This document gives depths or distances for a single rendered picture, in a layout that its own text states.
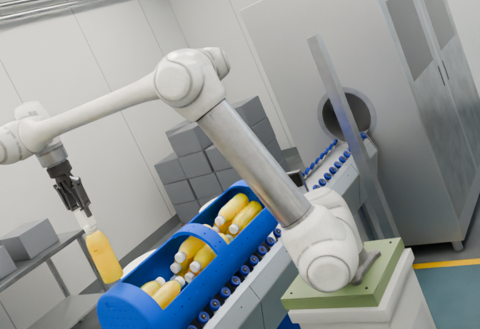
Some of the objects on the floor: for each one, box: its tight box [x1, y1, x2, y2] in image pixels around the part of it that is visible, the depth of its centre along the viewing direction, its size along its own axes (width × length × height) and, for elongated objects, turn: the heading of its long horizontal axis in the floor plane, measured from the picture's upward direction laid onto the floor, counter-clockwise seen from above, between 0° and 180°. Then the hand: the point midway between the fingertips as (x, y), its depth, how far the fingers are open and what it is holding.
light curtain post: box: [306, 32, 405, 249], centre depth 266 cm, size 6×6×170 cm
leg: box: [358, 202, 379, 241], centre depth 342 cm, size 6×6×63 cm
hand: (85, 218), depth 168 cm, fingers closed on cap, 4 cm apart
